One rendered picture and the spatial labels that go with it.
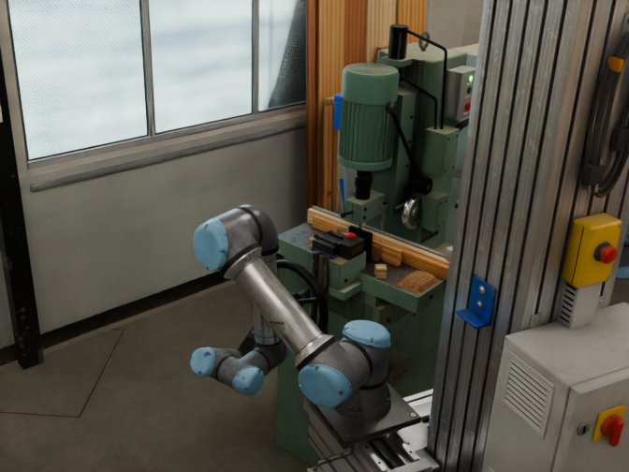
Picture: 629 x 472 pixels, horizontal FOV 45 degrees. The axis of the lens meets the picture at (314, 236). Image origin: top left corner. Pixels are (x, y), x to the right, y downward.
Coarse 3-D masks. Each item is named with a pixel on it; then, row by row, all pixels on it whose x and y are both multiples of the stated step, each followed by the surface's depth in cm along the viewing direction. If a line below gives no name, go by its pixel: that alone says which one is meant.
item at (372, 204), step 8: (376, 192) 261; (352, 200) 254; (360, 200) 254; (368, 200) 254; (376, 200) 257; (384, 200) 261; (344, 208) 256; (352, 208) 254; (360, 208) 251; (368, 208) 254; (376, 208) 258; (352, 216) 255; (360, 216) 253; (368, 216) 256
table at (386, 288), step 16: (304, 224) 276; (288, 240) 264; (304, 240) 264; (288, 256) 264; (304, 256) 259; (368, 272) 245; (400, 272) 246; (352, 288) 242; (368, 288) 244; (384, 288) 240; (400, 288) 236; (432, 288) 238; (400, 304) 238; (416, 304) 233
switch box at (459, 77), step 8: (448, 72) 251; (456, 72) 249; (464, 72) 249; (472, 72) 252; (448, 80) 252; (456, 80) 250; (464, 80) 250; (472, 80) 253; (448, 88) 253; (456, 88) 251; (464, 88) 251; (472, 88) 255; (448, 96) 254; (456, 96) 252; (464, 96) 253; (448, 104) 254; (456, 104) 253; (464, 104) 255; (448, 112) 256; (456, 112) 254; (456, 120) 255
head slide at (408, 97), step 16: (400, 96) 244; (416, 96) 249; (400, 112) 246; (400, 144) 251; (400, 160) 254; (384, 176) 258; (400, 176) 257; (384, 192) 260; (400, 192) 260; (400, 208) 263
